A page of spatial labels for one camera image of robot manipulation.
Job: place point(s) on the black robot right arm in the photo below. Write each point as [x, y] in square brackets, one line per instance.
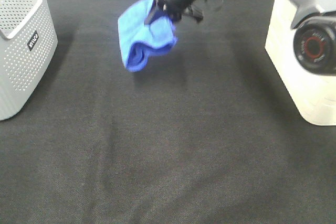
[314, 24]

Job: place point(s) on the white plastic basket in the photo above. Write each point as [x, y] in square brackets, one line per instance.
[312, 94]

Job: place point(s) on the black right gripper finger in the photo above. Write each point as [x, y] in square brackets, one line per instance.
[154, 14]
[174, 17]

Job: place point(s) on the blue microfiber towel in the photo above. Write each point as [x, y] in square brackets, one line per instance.
[138, 41]

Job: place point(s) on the black tablecloth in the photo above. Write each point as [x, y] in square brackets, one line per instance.
[205, 134]

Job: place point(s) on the grey perforated plastic basket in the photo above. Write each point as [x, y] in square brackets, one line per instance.
[28, 43]

